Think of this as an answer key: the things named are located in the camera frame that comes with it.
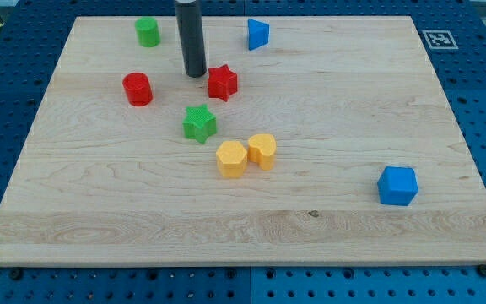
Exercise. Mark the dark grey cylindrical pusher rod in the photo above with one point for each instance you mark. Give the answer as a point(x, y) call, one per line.
point(189, 20)

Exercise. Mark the light wooden board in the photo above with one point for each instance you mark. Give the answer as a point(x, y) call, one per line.
point(339, 148)

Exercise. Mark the blue triangular prism block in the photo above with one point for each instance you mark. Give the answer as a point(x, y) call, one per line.
point(258, 34)

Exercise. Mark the red star block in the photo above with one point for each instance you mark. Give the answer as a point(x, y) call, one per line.
point(222, 83)

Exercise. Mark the yellow heart block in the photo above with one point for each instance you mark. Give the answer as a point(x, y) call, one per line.
point(262, 149)

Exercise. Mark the blue cube block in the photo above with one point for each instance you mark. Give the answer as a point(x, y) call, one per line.
point(397, 186)

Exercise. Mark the white fiducial marker tag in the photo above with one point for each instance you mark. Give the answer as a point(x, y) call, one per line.
point(440, 40)

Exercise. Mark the green star block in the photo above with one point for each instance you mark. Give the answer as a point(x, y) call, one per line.
point(199, 123)

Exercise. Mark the yellow hexagon block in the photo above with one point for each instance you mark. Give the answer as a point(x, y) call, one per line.
point(231, 159)

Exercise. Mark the green cylinder block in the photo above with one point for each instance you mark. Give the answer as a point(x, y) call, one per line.
point(147, 30)

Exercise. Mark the red cylinder block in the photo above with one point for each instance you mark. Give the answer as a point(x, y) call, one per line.
point(138, 89)

